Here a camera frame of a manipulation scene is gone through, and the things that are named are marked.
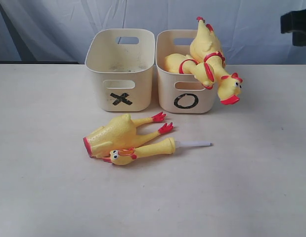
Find headless rubber chicken body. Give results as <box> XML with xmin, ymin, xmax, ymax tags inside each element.
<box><xmin>83</xmin><ymin>112</ymin><xmax>174</xmax><ymax>158</ymax></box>

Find whole yellow rubber chicken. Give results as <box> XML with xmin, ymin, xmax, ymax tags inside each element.
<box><xmin>165</xmin><ymin>53</ymin><xmax>216</xmax><ymax>90</ymax></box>

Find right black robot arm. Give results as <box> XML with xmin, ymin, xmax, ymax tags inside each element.
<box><xmin>280</xmin><ymin>9</ymin><xmax>306</xmax><ymax>47</ymax></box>

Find cream bin marked O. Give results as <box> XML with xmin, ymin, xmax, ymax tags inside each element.
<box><xmin>155</xmin><ymin>30</ymin><xmax>218</xmax><ymax>114</ymax></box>

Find severed chicken head with squeaker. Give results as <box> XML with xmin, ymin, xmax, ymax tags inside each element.
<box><xmin>101</xmin><ymin>137</ymin><xmax>213</xmax><ymax>165</ymax></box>

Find cream bin marked X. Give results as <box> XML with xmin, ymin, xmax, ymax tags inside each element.
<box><xmin>85</xmin><ymin>28</ymin><xmax>155</xmax><ymax>112</ymax></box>

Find white backdrop curtain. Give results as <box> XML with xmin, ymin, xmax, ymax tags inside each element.
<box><xmin>0</xmin><ymin>0</ymin><xmax>306</xmax><ymax>64</ymax></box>

